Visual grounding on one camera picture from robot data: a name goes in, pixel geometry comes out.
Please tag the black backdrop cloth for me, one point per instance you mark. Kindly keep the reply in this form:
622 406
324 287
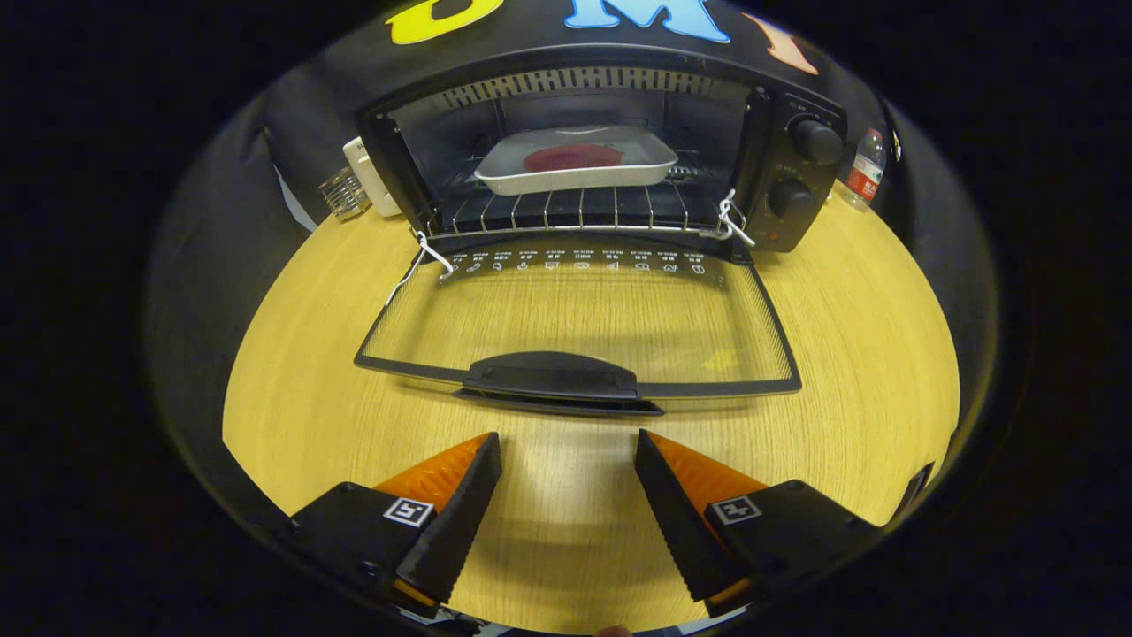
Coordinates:
292 115

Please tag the white square dish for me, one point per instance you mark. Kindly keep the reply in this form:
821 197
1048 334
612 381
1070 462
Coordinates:
531 181

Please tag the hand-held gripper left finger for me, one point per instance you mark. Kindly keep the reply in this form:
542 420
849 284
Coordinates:
460 522

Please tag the black toaster oven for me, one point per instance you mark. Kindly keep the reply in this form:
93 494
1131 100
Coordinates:
800 217

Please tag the pink ham slice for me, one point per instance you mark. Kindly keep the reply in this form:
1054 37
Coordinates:
575 157

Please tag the metal oven rack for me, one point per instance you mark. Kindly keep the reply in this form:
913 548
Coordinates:
584 209

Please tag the white pop-up toaster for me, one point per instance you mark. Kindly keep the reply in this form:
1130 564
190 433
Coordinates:
371 183

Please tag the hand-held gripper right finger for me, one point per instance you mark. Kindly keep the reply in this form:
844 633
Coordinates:
676 522

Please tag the clear plastic water bottle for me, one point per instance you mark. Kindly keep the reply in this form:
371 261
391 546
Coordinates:
867 172

